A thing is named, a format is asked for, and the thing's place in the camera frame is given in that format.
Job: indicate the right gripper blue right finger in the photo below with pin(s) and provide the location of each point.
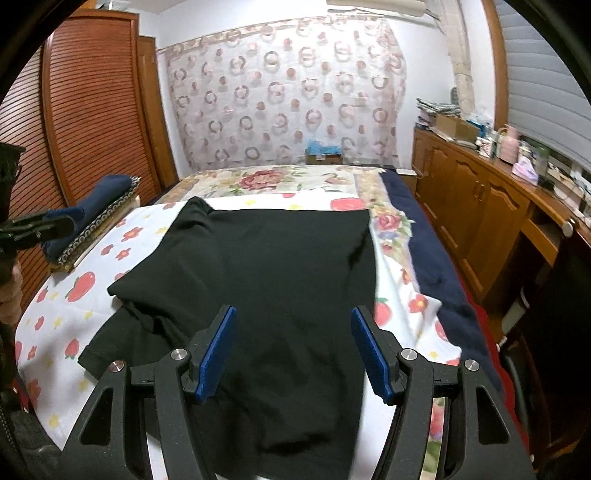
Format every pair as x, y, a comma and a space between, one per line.
379, 351

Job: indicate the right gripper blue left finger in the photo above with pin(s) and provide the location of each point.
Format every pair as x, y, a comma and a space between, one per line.
209, 351

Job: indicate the black printed t-shirt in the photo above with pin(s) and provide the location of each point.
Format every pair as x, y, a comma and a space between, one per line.
289, 402

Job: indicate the person's left hand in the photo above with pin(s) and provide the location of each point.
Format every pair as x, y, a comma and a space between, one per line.
10, 297

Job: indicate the white strawberry flower sheet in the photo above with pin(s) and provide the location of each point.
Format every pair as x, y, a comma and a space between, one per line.
70, 309

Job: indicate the navy bed mattress cover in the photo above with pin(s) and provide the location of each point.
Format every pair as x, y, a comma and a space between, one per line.
438, 278

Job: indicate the navy folded garment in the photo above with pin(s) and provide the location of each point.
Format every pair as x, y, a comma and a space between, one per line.
110, 195

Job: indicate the brown louvered wardrobe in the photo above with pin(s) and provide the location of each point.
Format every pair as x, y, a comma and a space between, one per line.
88, 104

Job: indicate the beige floral quilt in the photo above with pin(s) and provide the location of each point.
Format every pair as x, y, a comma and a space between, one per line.
366, 183

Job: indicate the wooden sideboard cabinet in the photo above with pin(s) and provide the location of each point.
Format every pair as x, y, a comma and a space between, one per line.
481, 211

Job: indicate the cardboard box with blue items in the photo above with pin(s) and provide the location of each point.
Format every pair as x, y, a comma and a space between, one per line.
320, 154

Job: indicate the pink tissue pack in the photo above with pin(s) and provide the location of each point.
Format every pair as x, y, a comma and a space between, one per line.
524, 170

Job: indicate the stack of folded cloths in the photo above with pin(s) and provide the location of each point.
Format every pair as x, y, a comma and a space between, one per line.
428, 111

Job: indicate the cardboard box on cabinet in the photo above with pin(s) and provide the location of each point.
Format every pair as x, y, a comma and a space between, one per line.
456, 128

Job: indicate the pink kettle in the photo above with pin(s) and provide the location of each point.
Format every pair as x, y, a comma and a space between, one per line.
508, 144

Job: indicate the pink circle-pattern curtain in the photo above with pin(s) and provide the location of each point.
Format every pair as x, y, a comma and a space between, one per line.
258, 94

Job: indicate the grey window blind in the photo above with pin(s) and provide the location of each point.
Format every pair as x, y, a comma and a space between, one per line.
545, 101

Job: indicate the beige side curtain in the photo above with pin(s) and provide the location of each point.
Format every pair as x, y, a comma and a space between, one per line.
455, 32

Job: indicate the wall air conditioner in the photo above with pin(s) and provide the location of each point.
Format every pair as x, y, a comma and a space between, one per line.
413, 8

